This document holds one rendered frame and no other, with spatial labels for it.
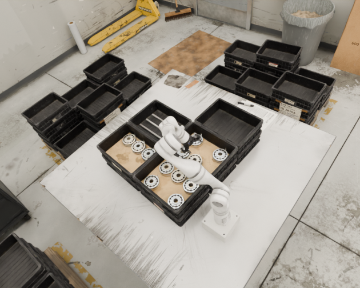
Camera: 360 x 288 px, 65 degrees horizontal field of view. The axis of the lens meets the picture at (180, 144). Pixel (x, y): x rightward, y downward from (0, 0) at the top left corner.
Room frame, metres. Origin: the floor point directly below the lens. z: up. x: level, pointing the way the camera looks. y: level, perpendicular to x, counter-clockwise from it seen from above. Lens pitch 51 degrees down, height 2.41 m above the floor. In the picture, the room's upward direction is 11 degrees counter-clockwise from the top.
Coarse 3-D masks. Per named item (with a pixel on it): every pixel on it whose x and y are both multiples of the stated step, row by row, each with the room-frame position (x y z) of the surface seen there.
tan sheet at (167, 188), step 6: (156, 168) 1.11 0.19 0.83; (150, 174) 1.07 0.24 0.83; (156, 174) 1.06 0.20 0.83; (162, 180) 1.00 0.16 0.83; (168, 180) 0.99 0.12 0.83; (162, 186) 0.96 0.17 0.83; (168, 186) 0.95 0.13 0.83; (174, 186) 0.94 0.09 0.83; (180, 186) 0.93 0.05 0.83; (156, 192) 0.92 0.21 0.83; (162, 192) 0.91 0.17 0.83; (168, 192) 0.91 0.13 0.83; (174, 192) 0.90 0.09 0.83; (180, 192) 0.89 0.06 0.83; (162, 198) 0.87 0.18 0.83; (168, 198) 0.86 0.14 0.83; (186, 198) 0.84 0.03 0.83
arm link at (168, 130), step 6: (168, 126) 0.97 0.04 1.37; (162, 132) 0.95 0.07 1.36; (168, 132) 0.89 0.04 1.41; (174, 132) 0.88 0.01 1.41; (168, 138) 0.80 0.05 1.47; (174, 138) 0.80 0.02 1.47; (168, 144) 0.78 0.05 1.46; (174, 144) 0.77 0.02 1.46; (180, 144) 0.78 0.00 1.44; (174, 150) 0.76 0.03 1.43
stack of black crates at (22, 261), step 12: (12, 240) 0.94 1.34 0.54; (24, 240) 0.95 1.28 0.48; (0, 252) 0.87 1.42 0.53; (12, 252) 0.87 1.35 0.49; (24, 252) 0.85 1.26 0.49; (36, 252) 0.87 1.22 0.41; (0, 264) 0.80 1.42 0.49; (12, 264) 0.78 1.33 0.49; (24, 264) 0.76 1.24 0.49; (36, 264) 0.75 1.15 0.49; (48, 264) 0.77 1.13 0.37; (0, 276) 0.71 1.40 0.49; (12, 276) 0.70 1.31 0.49; (24, 276) 0.68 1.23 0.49; (36, 276) 0.65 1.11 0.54; (60, 276) 0.71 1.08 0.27
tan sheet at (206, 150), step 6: (204, 144) 1.23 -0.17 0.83; (210, 144) 1.22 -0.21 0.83; (192, 150) 1.20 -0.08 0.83; (198, 150) 1.19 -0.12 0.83; (204, 150) 1.18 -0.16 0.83; (210, 150) 1.17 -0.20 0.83; (204, 156) 1.13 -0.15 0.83; (210, 156) 1.12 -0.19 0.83; (204, 162) 1.08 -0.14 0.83; (210, 162) 1.07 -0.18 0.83; (216, 162) 1.06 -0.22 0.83; (210, 168) 1.02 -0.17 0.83
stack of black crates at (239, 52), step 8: (240, 40) 2.94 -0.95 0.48; (232, 48) 2.89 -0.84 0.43; (240, 48) 2.93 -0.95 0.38; (248, 48) 2.85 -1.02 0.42; (256, 48) 2.77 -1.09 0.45; (224, 56) 2.77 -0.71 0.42; (232, 56) 2.69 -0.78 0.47; (240, 56) 2.78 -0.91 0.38; (248, 56) 2.75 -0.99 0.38; (256, 56) 2.71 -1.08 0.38; (224, 64) 2.77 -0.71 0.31; (232, 64) 2.68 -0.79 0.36; (240, 64) 2.61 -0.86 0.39; (248, 64) 2.54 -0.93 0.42
